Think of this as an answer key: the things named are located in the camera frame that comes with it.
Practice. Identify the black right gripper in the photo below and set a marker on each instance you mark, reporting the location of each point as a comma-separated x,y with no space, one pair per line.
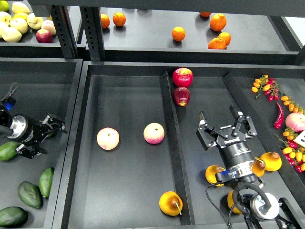
232,143

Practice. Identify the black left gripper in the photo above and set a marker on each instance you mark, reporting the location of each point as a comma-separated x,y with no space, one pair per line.
35,132

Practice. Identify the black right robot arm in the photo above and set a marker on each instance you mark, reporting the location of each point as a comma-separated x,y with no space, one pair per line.
248,196

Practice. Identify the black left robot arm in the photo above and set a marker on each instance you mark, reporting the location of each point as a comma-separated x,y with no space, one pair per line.
11,125

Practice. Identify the bright green avocado left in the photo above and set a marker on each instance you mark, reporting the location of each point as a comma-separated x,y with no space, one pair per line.
8,150

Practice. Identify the dark green avocado lower left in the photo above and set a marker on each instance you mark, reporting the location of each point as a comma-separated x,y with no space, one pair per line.
29,194

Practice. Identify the dark green avocado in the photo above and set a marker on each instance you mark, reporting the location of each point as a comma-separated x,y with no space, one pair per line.
29,194
12,216

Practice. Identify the dark green avocado bottom left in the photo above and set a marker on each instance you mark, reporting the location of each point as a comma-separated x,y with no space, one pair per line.
12,216

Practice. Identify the yellow pear pile front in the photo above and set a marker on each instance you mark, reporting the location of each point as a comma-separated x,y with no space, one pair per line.
11,35

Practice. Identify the yellow pear pile middle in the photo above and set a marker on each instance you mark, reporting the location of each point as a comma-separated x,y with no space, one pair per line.
19,24

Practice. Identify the black left tray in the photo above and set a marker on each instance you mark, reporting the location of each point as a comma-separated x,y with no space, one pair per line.
46,86

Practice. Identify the dark red apple lower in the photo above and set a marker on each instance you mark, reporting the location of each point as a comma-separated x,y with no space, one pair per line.
181,96

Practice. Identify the red chili pepper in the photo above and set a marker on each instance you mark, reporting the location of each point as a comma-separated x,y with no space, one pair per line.
280,117

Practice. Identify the cherry tomato bunch upper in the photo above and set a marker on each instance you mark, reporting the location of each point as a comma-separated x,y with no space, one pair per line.
267,86

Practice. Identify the cherry tomato bunch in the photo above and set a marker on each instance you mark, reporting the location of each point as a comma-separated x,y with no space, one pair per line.
267,86
294,152

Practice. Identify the red apple upper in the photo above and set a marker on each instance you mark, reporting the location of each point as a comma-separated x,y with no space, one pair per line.
182,77

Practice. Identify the pink apple centre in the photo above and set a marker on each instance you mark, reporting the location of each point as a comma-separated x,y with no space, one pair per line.
154,133

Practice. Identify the pink apple right edge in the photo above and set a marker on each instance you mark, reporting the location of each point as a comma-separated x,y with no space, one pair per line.
295,121

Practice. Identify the cherry tomato bunch lower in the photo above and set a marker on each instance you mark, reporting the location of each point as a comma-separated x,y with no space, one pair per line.
294,152

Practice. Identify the white label card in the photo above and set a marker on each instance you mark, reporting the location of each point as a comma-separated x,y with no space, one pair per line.
300,139

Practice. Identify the orange front right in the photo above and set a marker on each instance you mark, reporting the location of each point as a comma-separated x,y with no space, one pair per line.
217,43

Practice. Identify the orange right small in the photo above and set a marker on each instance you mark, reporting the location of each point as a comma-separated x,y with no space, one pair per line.
226,37

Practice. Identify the black centre divided tray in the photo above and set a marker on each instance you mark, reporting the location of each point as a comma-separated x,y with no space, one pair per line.
121,188

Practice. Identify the dark red apple on shelf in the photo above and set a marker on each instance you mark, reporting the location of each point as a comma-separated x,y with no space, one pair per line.
44,36

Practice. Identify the orange middle shelf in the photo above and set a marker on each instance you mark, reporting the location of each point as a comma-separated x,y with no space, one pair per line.
178,34

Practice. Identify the large orange upper right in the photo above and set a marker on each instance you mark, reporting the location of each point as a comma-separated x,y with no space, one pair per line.
218,22

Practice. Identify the pale peach on shelf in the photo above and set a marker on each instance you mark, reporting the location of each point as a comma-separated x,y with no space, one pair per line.
49,25

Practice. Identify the black perforated post left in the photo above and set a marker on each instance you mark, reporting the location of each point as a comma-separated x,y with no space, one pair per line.
62,23

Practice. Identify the black perforated shelf post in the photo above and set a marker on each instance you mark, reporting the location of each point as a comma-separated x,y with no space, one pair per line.
92,24

